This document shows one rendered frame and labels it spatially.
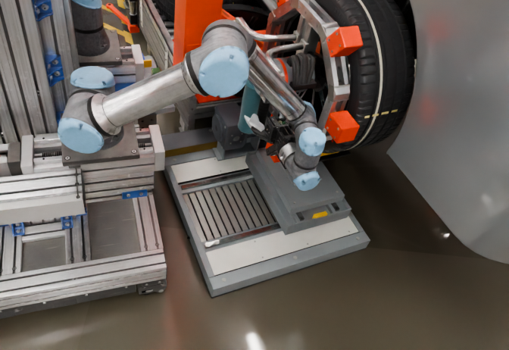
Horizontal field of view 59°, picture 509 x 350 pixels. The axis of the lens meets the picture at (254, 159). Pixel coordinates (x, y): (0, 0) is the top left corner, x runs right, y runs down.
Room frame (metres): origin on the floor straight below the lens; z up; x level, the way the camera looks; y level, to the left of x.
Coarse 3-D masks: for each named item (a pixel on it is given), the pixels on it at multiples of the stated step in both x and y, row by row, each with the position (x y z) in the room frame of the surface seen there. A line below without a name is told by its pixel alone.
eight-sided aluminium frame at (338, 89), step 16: (304, 0) 1.57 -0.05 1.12; (272, 16) 1.69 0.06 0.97; (288, 16) 1.67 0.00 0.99; (304, 16) 1.51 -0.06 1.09; (320, 16) 1.50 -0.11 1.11; (272, 32) 1.69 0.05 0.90; (320, 32) 1.41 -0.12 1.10; (336, 64) 1.36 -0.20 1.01; (336, 80) 1.30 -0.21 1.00; (336, 96) 1.27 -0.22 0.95; (272, 112) 1.55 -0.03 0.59; (320, 128) 1.27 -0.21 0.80
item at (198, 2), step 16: (176, 0) 1.80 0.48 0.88; (192, 0) 1.70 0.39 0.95; (208, 0) 1.74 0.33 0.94; (176, 16) 1.79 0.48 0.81; (192, 16) 1.71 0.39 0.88; (208, 16) 1.74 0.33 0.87; (176, 32) 1.78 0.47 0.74; (192, 32) 1.71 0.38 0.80; (176, 48) 1.78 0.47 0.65; (192, 48) 1.71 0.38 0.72
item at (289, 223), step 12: (252, 156) 1.71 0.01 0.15; (252, 168) 1.63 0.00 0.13; (264, 180) 1.56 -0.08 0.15; (264, 192) 1.50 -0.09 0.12; (276, 192) 1.49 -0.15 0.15; (276, 204) 1.40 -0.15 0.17; (336, 204) 1.49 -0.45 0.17; (348, 204) 1.51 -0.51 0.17; (276, 216) 1.38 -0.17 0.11; (288, 216) 1.36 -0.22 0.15; (300, 216) 1.35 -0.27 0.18; (312, 216) 1.40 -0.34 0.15; (324, 216) 1.40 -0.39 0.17; (336, 216) 1.44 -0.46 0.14; (288, 228) 1.29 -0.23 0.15; (300, 228) 1.33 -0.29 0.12
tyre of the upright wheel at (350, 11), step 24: (336, 0) 1.52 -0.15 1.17; (384, 0) 1.59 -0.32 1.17; (288, 24) 1.74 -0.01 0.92; (360, 24) 1.42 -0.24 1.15; (384, 24) 1.47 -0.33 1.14; (360, 48) 1.36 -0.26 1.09; (384, 48) 1.40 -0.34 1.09; (408, 48) 1.45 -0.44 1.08; (360, 72) 1.32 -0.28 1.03; (384, 72) 1.35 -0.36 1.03; (408, 72) 1.40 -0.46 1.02; (360, 96) 1.29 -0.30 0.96; (384, 96) 1.33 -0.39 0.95; (408, 96) 1.38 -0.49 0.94; (360, 120) 1.27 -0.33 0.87; (384, 120) 1.33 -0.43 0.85; (336, 144) 1.30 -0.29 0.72; (360, 144) 1.34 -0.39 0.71
